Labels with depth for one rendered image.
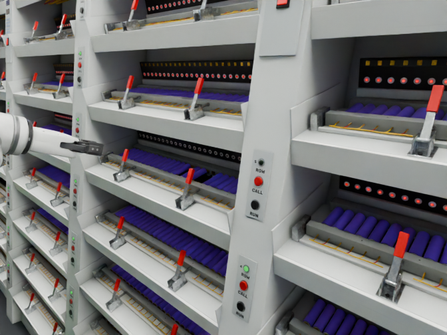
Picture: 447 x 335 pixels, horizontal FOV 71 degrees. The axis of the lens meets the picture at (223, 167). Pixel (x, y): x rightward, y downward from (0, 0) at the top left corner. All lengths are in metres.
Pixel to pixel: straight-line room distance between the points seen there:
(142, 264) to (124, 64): 0.63
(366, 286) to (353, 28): 0.37
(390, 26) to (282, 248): 0.37
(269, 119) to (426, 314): 0.35
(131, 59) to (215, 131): 0.58
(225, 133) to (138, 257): 0.47
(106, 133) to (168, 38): 0.44
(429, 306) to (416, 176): 0.18
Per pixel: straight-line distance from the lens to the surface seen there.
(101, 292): 1.16
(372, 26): 0.51
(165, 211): 0.76
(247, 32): 0.61
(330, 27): 0.53
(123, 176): 0.92
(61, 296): 1.53
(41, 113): 1.75
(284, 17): 0.56
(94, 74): 1.06
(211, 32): 0.67
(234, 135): 0.59
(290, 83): 0.53
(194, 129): 0.67
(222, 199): 0.70
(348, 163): 0.49
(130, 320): 1.04
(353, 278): 0.54
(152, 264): 0.89
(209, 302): 0.76
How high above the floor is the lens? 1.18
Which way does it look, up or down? 10 degrees down
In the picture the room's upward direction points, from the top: 7 degrees clockwise
